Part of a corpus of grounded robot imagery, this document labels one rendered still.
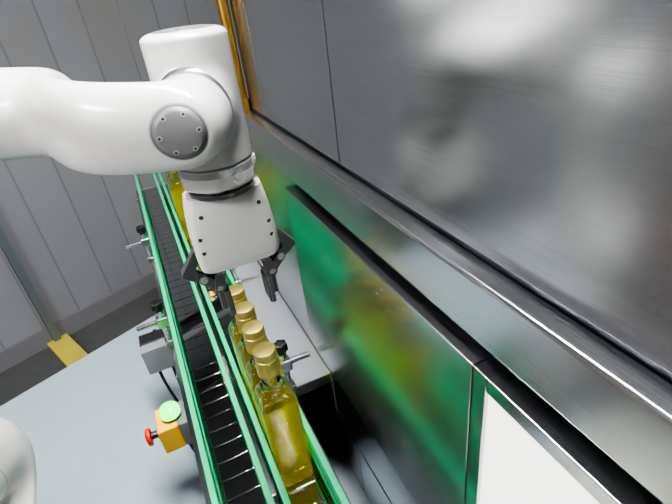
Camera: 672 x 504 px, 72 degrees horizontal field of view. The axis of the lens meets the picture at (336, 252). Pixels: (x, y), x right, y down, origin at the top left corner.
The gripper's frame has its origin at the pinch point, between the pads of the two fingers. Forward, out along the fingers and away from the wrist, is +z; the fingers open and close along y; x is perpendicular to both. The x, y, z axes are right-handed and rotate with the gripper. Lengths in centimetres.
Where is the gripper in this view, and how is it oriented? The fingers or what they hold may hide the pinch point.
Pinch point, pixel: (248, 292)
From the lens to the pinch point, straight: 61.8
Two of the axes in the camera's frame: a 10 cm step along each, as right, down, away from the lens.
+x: 4.1, 4.3, -8.0
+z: 1.1, 8.5, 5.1
